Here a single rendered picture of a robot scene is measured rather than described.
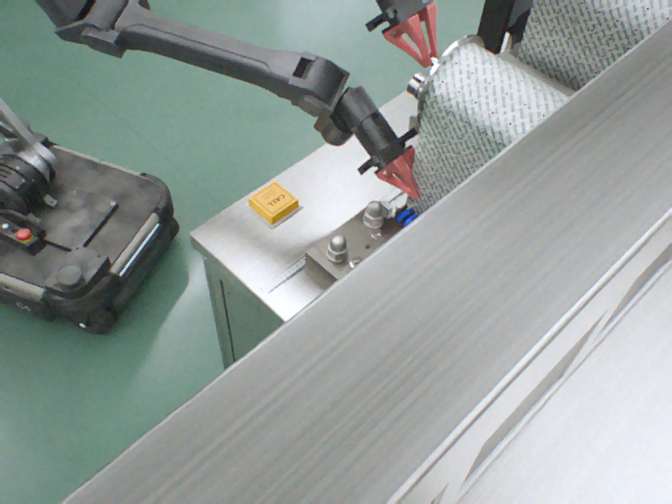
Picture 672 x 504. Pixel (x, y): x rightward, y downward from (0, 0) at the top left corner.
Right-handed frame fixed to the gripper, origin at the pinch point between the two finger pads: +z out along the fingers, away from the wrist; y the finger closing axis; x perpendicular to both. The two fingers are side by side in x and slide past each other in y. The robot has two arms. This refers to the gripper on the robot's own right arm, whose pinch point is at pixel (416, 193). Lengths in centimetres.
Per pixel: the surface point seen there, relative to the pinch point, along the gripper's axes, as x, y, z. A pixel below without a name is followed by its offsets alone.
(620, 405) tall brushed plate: 53, 34, 19
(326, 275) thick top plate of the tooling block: -5.1, 20.0, 2.0
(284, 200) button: -24.4, 8.8, -13.2
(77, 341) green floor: -136, 42, -21
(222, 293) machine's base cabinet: -37.0, 25.8, -5.7
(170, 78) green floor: -178, -56, -95
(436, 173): 7.6, 0.2, -1.0
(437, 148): 11.3, 0.2, -4.0
